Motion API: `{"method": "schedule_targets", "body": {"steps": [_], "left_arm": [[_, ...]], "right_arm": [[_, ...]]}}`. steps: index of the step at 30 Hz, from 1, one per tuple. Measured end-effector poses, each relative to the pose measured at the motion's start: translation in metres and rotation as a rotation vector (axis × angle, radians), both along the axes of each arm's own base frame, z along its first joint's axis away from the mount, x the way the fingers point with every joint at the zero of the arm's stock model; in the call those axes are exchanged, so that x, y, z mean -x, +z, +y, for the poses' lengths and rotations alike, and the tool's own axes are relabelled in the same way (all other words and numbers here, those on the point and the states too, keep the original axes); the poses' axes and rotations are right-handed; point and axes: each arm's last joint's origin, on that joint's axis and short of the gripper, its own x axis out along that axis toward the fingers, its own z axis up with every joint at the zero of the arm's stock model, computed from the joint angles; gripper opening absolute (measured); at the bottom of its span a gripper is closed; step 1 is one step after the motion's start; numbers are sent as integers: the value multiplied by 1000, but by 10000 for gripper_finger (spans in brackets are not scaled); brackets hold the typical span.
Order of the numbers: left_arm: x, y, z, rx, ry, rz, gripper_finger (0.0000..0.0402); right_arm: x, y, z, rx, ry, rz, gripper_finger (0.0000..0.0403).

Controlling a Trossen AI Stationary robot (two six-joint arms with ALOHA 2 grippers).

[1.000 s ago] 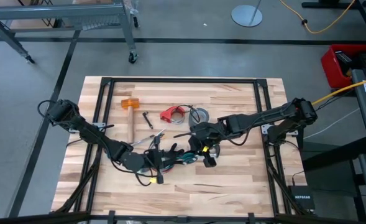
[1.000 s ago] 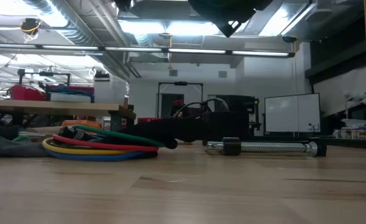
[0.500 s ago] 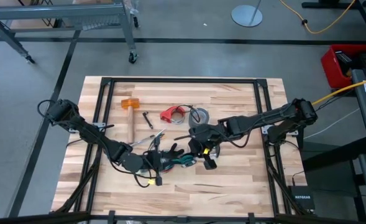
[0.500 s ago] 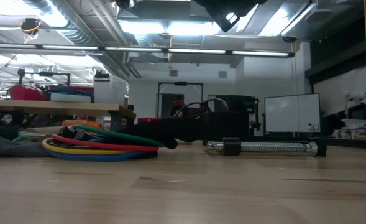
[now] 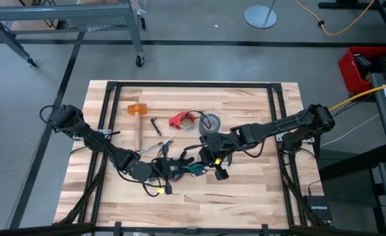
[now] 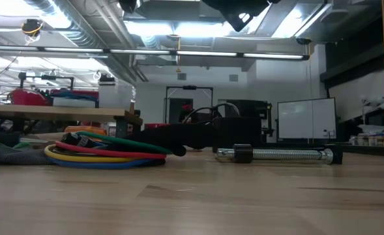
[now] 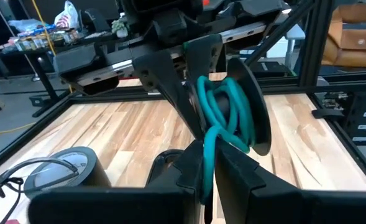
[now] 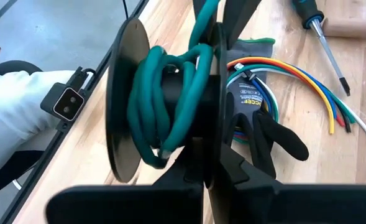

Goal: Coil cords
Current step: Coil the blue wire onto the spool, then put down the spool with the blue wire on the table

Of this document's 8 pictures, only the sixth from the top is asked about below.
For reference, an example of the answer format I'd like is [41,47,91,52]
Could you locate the black strap with grey label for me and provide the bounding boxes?
[61,133,96,149]

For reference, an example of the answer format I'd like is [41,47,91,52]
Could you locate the white whiteboard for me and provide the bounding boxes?
[277,97,337,141]

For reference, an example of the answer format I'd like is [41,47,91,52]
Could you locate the yellow cord reel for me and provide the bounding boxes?
[20,18,43,37]

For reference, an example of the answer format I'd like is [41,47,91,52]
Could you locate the wooden workbench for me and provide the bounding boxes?
[0,103,144,138]

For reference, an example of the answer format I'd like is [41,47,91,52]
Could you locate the grey cable loop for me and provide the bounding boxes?
[214,102,241,118]

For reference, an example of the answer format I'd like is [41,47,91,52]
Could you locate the blue resistance band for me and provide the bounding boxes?
[50,157,166,170]

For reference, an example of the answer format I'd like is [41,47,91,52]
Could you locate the black resistance band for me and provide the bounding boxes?
[90,143,167,155]

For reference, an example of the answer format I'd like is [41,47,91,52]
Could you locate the silver ceiling duct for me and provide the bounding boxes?
[25,0,149,83]

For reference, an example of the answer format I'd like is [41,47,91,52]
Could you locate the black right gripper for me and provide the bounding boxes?
[201,0,281,33]

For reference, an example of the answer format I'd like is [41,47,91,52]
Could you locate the green resistance band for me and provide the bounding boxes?
[74,131,174,155]

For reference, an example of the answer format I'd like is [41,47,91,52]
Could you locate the red resistance band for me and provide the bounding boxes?
[53,140,168,161]

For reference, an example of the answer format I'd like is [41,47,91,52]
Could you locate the black equipment cabinet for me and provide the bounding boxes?
[226,99,274,138]

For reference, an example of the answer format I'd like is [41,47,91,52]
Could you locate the row of white bottles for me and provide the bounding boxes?
[349,134,384,147]

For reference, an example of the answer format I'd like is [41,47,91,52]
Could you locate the white flat box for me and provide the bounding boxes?
[52,97,98,109]

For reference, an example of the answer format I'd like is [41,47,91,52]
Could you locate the black table edge rail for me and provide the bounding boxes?
[341,144,384,158]

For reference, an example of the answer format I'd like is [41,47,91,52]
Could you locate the white cabinet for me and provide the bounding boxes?
[98,81,136,110]

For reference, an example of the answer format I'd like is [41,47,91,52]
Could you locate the thin yellow hanging cord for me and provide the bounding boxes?
[176,36,183,73]

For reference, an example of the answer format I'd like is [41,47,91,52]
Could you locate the red bin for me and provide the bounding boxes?
[7,88,51,106]

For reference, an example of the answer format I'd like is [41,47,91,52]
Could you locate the black cable loop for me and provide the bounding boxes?
[182,104,224,125]

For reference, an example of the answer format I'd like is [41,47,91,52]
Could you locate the blue and red stacked items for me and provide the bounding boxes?
[50,89,100,101]

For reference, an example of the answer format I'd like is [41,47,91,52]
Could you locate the black foam handle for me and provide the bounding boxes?
[129,125,188,157]

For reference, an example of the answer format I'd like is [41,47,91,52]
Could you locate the black clamp with silver screw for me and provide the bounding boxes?
[214,143,344,165]

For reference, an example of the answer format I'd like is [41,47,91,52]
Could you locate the black rectangular stand frame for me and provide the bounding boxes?
[164,85,214,124]

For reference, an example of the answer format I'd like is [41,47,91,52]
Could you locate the person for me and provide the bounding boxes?
[177,104,195,124]

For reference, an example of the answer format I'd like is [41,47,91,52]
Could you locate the grey cloth with green trim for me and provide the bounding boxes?
[0,140,54,166]

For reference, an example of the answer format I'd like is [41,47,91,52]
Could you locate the black rig frame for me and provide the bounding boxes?
[18,71,76,91]

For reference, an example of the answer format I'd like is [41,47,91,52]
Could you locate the white desk lamp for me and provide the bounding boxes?
[361,94,384,114]

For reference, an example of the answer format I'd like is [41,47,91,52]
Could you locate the long ceiling light bar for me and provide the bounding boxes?
[0,44,310,62]

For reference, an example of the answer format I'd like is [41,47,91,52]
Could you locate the blue and white item pile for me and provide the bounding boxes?
[357,123,384,137]

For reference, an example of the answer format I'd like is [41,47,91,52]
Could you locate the yellow resistance band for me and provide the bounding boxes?
[43,144,144,165]

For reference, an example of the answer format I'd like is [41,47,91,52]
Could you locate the orange flat object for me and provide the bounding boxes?
[64,125,108,137]

